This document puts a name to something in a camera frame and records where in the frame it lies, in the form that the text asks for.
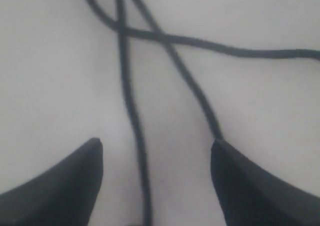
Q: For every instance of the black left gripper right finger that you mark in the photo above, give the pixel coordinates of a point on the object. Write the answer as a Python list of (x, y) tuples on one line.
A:
[(251, 196)]

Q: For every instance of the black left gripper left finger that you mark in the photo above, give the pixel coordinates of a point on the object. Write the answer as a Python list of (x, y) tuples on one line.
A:
[(64, 195)]

